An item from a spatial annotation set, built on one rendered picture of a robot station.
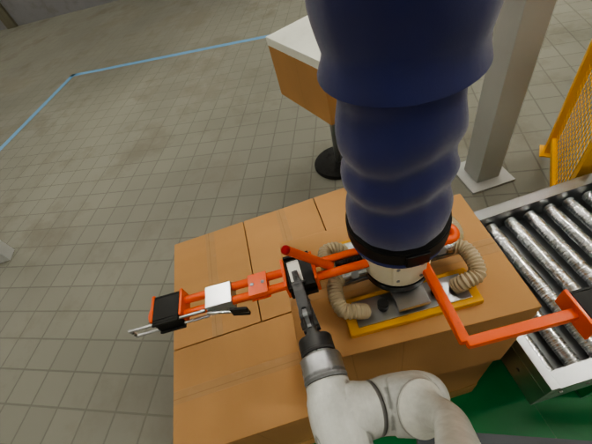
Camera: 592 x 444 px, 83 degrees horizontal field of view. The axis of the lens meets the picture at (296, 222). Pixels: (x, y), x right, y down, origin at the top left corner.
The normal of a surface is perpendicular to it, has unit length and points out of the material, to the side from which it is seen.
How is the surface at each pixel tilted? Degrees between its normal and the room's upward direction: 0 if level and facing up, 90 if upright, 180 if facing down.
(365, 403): 30
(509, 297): 0
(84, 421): 0
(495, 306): 0
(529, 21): 90
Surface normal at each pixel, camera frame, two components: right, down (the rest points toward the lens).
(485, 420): -0.21, -0.62
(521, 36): 0.23, 0.72
